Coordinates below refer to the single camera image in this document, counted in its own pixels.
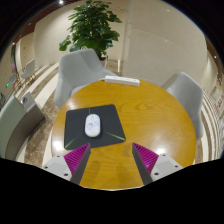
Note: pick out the green potted plant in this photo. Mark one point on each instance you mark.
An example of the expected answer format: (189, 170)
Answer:
(91, 26)

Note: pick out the white power strip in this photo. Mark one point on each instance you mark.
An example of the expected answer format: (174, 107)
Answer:
(122, 80)

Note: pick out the grey-green low cabinet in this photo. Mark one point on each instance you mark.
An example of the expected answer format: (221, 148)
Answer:
(15, 126)

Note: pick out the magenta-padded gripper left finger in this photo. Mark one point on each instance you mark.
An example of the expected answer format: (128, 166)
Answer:
(77, 159)

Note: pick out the white cartoon-print computer mouse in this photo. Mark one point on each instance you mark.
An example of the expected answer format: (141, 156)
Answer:
(92, 125)

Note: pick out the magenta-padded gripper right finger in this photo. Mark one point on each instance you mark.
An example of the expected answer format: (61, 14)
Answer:
(146, 159)

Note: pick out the small grey chair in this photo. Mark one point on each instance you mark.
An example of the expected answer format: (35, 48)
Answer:
(28, 69)

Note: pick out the grey shell chair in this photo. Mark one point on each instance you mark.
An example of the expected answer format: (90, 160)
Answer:
(186, 96)
(76, 71)

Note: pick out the black mouse pad green lines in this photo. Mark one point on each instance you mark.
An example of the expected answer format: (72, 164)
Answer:
(75, 128)

